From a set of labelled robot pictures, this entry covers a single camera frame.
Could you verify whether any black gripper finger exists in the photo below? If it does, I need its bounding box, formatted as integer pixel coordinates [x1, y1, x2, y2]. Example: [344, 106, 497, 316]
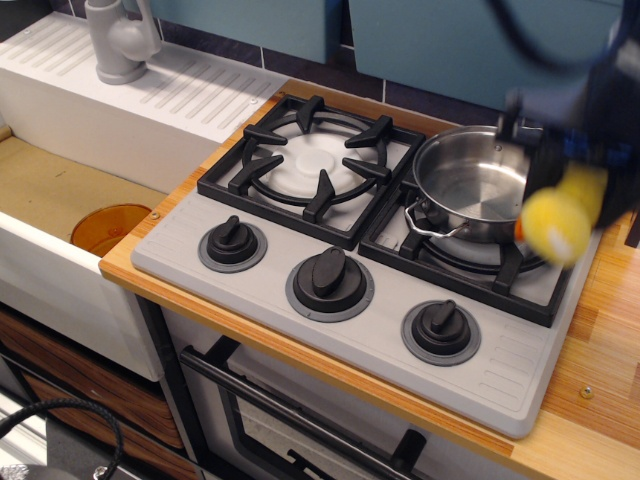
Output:
[524, 136, 566, 198]
[596, 162, 639, 229]

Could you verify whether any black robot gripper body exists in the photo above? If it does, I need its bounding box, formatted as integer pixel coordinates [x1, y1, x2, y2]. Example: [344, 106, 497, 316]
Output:
[498, 39, 639, 165]

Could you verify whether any yellow stuffed duck toy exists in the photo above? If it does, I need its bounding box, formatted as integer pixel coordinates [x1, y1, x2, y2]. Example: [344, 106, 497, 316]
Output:
[514, 163, 608, 268]

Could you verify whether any stainless steel pot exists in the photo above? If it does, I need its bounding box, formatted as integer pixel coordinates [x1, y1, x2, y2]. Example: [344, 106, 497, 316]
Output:
[404, 125, 530, 244]

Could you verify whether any black right stove knob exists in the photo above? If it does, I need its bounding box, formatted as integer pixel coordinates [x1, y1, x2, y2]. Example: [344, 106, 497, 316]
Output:
[401, 299, 481, 367]

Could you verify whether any black stove knob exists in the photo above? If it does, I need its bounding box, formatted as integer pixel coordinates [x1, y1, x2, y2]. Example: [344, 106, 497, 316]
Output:
[285, 246, 375, 323]
[401, 299, 481, 367]
[198, 215, 268, 274]

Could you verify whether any grey toy stove top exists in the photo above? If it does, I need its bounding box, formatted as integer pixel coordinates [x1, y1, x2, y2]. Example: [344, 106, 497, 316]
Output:
[130, 93, 604, 441]

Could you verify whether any black middle stove knob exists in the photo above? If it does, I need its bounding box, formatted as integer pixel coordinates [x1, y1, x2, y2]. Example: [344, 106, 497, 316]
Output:
[285, 246, 375, 323]

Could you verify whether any black left stove knob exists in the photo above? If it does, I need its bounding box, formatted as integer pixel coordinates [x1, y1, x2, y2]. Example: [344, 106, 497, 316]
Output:
[198, 215, 268, 274]

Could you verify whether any black right burner grate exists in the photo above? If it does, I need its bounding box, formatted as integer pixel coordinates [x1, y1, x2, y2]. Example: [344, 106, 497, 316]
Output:
[359, 172, 599, 327]

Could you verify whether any black burner grate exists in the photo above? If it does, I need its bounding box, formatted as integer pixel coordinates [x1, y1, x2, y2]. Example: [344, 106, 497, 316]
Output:
[359, 172, 599, 327]
[197, 95, 425, 250]

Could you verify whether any black left burner grate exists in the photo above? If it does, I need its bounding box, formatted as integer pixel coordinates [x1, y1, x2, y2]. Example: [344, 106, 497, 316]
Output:
[197, 95, 425, 250]

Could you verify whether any oven door with window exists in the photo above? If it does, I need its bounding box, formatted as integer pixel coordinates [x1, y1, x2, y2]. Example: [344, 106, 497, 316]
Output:
[163, 310, 519, 479]

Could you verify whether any grey toy faucet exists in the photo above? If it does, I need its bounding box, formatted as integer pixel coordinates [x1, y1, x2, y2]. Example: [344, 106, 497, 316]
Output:
[85, 0, 161, 85]

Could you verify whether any white toy sink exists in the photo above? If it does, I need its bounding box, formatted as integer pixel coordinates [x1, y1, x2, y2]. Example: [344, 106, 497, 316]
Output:
[1, 13, 285, 381]

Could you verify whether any wooden drawer front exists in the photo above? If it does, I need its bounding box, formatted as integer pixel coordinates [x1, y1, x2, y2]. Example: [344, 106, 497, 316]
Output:
[1, 305, 199, 479]

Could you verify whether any black oven door handle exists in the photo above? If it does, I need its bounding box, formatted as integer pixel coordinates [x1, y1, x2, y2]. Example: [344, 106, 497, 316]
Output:
[179, 336, 427, 479]

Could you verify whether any black braided foreground cable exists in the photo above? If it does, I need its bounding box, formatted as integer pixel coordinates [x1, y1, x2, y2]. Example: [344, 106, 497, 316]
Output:
[0, 397, 125, 480]

